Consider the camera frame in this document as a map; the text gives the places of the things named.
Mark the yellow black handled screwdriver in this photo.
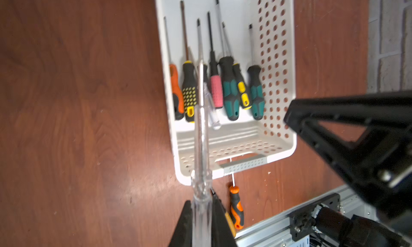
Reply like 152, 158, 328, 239
210, 187, 236, 238

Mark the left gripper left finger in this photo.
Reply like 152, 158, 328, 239
168, 200, 193, 247

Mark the aluminium front rail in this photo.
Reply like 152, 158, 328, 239
234, 184, 380, 247

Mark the orange black stubby screwdriver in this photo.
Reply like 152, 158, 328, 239
229, 174, 245, 230

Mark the clear handled screwdriver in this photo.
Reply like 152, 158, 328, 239
195, 62, 221, 131

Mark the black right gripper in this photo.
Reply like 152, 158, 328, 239
284, 91, 412, 221

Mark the black yellow dotted screwdriver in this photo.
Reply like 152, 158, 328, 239
180, 0, 197, 123

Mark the black yellow small screwdriver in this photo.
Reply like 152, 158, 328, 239
196, 18, 208, 89

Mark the pink handled screwdriver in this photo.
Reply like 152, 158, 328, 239
207, 12, 224, 109

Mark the clear thin tester screwdriver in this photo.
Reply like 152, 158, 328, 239
190, 60, 214, 247

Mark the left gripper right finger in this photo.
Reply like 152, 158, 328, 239
211, 193, 237, 247

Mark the green screwdriver end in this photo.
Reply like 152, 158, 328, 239
247, 24, 265, 120
215, 0, 240, 121

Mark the white perforated plastic bin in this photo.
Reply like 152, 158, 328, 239
155, 0, 297, 185

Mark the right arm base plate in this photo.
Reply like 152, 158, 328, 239
288, 193, 341, 242

